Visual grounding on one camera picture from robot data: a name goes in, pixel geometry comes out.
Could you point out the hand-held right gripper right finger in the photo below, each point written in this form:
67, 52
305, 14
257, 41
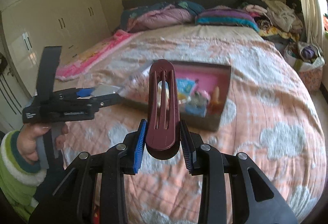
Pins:
186, 147

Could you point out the pink printed blanket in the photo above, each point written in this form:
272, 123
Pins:
102, 52

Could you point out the pile of clothes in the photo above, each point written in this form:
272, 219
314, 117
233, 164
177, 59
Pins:
276, 14

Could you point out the pink and teal quilt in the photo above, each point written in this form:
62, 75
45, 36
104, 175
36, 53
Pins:
158, 16

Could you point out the small clear plastic bag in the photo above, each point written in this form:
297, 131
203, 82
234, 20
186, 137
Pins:
106, 90

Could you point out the orange jewelry piece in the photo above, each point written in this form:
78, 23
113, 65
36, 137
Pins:
216, 99

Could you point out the purple and teal striped pillow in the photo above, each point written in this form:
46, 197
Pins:
228, 17

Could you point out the floral fabric bag with clothes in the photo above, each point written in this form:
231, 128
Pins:
307, 65

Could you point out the cream wardrobe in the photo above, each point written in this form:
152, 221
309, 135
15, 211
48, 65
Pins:
51, 8

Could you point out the crumpled clear plastic bag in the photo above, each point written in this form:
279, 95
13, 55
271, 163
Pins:
138, 75

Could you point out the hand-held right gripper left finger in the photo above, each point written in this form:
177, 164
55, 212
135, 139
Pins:
139, 147

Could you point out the maroon hair clip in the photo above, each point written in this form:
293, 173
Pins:
160, 137

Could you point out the person's left hand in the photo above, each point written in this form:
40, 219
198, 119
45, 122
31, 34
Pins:
28, 140

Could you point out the grey box with pink lining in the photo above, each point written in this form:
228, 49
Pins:
221, 121

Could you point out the window with dark frame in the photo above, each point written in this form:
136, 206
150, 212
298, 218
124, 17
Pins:
325, 3

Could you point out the clear bag with yellow jewelry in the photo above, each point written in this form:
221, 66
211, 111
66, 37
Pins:
164, 93

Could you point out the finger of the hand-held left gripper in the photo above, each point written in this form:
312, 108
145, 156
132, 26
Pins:
84, 92
107, 99

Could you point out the blue printed card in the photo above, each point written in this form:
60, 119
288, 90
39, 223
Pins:
185, 85

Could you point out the person's left forearm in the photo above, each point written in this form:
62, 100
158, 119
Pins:
18, 178

